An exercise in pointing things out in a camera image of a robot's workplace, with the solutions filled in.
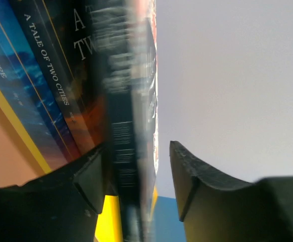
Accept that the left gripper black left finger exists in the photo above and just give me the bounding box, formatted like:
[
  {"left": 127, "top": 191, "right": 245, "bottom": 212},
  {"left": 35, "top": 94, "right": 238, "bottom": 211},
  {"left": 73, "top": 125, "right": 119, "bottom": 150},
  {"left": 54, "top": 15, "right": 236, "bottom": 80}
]
[{"left": 0, "top": 146, "right": 105, "bottom": 241}]

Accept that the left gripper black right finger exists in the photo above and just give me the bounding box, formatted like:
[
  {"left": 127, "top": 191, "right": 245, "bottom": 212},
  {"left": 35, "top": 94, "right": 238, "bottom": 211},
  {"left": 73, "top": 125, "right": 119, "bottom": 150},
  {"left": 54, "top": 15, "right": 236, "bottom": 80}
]
[{"left": 170, "top": 141, "right": 293, "bottom": 241}]

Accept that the Jane Eyre book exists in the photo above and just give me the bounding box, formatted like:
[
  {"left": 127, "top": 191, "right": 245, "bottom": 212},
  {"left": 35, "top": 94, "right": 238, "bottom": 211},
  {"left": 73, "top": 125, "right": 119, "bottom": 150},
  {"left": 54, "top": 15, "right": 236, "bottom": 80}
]
[{"left": 0, "top": 1, "right": 79, "bottom": 169}]

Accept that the A Tale of Two Cities book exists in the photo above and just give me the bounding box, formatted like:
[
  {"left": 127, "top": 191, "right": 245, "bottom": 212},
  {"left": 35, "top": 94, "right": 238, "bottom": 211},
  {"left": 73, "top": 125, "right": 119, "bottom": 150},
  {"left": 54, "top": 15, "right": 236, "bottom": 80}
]
[{"left": 10, "top": 1, "right": 107, "bottom": 154}]

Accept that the Little Women book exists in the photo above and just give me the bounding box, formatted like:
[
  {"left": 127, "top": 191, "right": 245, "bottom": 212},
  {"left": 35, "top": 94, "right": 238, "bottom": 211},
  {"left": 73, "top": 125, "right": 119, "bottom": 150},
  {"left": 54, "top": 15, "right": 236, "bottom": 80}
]
[{"left": 94, "top": 1, "right": 157, "bottom": 241}]

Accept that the blue yellow wooden bookshelf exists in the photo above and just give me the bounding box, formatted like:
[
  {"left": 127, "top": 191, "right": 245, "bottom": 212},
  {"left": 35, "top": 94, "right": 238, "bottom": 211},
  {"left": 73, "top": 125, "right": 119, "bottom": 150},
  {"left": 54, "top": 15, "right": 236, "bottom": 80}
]
[{"left": 0, "top": 92, "right": 186, "bottom": 241}]

